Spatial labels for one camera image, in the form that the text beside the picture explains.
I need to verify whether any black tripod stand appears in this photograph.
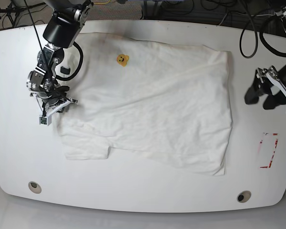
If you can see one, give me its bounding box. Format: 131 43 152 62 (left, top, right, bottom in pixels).
0 0 47 29

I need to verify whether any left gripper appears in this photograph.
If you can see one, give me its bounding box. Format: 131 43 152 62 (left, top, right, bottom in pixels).
244 65 286 110

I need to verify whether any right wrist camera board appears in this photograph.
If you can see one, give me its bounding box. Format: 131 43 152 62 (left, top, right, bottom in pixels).
39 115 51 126

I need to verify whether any left table grommet hole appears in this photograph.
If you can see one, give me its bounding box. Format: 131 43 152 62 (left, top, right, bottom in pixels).
28 181 42 194

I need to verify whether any table grommet hole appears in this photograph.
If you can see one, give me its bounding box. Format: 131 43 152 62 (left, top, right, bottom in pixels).
237 190 252 203
28 181 42 194

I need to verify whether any red tape marking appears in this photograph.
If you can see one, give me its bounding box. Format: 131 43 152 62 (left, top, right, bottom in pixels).
257 133 279 168

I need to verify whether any white T-shirt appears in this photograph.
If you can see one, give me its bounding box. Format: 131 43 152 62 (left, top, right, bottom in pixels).
57 33 232 176

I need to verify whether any right table grommet hole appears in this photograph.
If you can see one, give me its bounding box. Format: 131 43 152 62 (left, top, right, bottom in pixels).
237 190 252 203

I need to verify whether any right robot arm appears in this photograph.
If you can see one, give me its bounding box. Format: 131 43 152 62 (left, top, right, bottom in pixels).
26 0 93 125

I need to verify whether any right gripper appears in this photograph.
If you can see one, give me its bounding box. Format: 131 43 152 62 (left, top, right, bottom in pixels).
30 92 78 118

